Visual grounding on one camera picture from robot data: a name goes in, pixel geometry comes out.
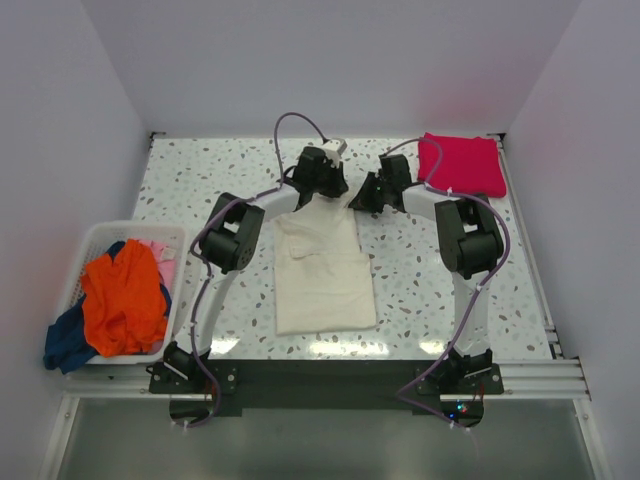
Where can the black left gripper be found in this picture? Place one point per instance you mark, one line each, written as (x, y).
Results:
(339, 185)

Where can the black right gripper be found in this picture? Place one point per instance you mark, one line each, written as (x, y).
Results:
(362, 201)

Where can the cream white t-shirt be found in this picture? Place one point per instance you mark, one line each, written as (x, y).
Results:
(323, 279)

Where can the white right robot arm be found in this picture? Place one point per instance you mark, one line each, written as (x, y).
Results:
(469, 241)

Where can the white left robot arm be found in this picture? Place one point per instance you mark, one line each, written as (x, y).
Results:
(228, 242)

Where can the folded magenta t-shirt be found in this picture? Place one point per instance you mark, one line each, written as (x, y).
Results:
(468, 165)

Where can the pink t-shirt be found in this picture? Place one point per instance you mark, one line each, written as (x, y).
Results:
(164, 257)

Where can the white plastic laundry basket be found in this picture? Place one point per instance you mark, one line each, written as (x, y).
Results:
(96, 242)

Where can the orange t-shirt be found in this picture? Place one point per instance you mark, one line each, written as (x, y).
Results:
(125, 308)

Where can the navy blue t-shirt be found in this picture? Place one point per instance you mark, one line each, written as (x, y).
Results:
(66, 348)

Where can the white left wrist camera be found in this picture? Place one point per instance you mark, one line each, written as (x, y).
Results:
(334, 148)

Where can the aluminium frame rail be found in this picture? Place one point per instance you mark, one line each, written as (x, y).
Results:
(521, 379)

